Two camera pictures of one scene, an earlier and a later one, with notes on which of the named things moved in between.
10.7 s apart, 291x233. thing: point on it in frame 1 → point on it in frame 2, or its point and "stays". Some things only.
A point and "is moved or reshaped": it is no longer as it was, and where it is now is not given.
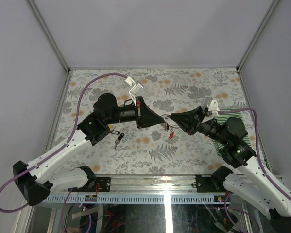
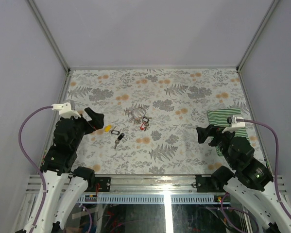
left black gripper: [145, 116] → [96, 123]
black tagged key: [117, 141] stays
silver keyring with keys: [168, 123] is moved or reshaped
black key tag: [115, 132] stays
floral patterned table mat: [167, 149] stays
